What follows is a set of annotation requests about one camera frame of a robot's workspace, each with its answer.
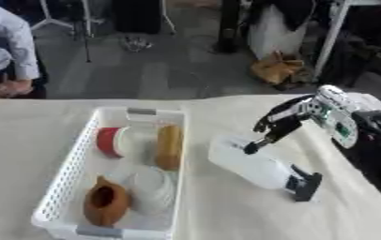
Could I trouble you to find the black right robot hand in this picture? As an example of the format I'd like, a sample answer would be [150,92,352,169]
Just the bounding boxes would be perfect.
[241,94,317,156]

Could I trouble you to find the white spray bottle black trigger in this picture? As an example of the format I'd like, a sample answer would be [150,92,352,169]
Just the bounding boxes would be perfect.
[206,134,326,203]

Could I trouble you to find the brown paper bag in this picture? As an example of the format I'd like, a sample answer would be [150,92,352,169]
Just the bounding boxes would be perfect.
[248,51,317,86]

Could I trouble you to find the white bag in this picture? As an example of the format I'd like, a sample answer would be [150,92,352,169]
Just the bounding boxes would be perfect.
[246,3,311,61]

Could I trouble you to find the white table leg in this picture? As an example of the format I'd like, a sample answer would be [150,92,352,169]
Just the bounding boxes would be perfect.
[312,0,355,80]

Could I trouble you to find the black chair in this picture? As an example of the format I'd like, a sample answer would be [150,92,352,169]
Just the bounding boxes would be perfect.
[329,32,381,94]

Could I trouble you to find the tan bread loaf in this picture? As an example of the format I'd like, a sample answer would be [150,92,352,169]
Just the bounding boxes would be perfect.
[154,124,186,172]

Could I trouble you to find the white bowl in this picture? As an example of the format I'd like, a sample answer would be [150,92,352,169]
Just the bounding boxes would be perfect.
[126,166,177,217]

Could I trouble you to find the shiny silver object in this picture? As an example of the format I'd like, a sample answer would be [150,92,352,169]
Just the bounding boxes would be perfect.
[119,35,155,53]

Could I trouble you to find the red and white cup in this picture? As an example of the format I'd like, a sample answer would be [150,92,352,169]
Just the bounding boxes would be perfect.
[95,126,133,159]

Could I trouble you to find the black bag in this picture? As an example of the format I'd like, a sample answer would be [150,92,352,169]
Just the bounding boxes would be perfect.
[110,0,164,35]

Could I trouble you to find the brown clay jug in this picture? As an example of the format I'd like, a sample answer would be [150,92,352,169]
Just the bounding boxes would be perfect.
[82,174,133,228]

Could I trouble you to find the white plastic basket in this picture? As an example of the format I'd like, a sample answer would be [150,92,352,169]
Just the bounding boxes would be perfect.
[29,106,190,240]

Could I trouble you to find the white tripod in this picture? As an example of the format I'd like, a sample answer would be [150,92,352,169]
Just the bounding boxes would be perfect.
[29,0,100,39]

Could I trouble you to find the person's hand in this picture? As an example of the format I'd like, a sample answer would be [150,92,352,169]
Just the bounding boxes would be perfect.
[0,79,38,99]

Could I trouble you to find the person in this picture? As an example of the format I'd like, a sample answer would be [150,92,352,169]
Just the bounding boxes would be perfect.
[0,0,52,99]

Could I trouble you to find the black post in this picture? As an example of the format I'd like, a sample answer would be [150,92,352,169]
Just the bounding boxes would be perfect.
[213,0,243,54]

